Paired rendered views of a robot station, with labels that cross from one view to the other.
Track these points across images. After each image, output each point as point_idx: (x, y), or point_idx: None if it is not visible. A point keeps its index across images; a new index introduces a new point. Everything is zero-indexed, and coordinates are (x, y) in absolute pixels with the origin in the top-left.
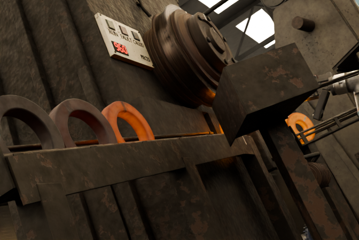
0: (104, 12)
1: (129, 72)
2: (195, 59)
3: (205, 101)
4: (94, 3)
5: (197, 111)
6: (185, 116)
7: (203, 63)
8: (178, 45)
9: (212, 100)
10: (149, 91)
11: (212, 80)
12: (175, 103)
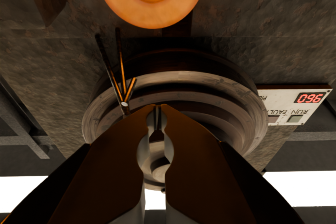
0: (272, 128)
1: (309, 72)
2: (245, 123)
3: (194, 56)
4: (282, 131)
5: (212, 32)
6: (281, 14)
7: (235, 122)
8: (259, 131)
9: (181, 61)
10: (284, 54)
11: (219, 98)
12: (221, 45)
